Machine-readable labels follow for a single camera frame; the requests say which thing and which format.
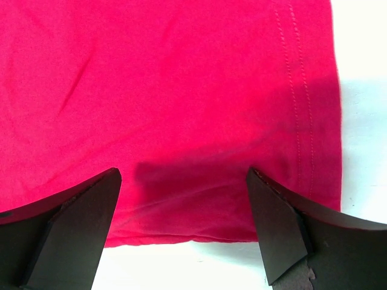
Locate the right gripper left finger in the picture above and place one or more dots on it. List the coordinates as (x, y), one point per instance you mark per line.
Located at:
(57, 242)

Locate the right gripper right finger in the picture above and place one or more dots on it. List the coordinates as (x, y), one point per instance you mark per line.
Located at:
(305, 245)

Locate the red t-shirt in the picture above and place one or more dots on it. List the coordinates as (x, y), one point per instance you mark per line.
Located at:
(183, 97)

